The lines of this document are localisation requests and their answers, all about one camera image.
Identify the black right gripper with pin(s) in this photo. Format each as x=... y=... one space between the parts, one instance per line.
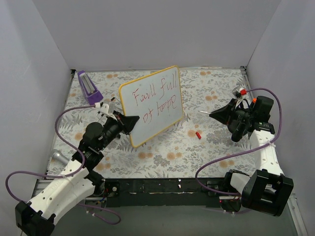
x=231 y=114

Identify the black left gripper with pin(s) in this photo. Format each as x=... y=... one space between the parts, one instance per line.
x=119 y=122

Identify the yellow framed whiteboard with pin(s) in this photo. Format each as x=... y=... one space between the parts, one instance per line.
x=156 y=99

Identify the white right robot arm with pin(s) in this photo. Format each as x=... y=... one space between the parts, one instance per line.
x=267 y=189

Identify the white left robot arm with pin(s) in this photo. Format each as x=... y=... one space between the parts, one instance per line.
x=77 y=180

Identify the black orange-tipped flashlight on stand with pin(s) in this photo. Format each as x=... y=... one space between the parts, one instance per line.
x=241 y=122

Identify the purple metronome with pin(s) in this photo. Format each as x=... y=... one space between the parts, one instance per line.
x=88 y=88

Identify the silver microphone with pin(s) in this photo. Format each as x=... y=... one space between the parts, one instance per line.
x=59 y=157

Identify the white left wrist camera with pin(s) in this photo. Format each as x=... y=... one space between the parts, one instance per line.
x=107 y=108

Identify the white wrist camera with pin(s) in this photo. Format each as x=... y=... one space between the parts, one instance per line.
x=239 y=93
x=107 y=108

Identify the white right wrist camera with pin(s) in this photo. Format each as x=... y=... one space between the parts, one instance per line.
x=239 y=93

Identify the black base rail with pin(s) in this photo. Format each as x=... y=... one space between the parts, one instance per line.
x=132 y=192

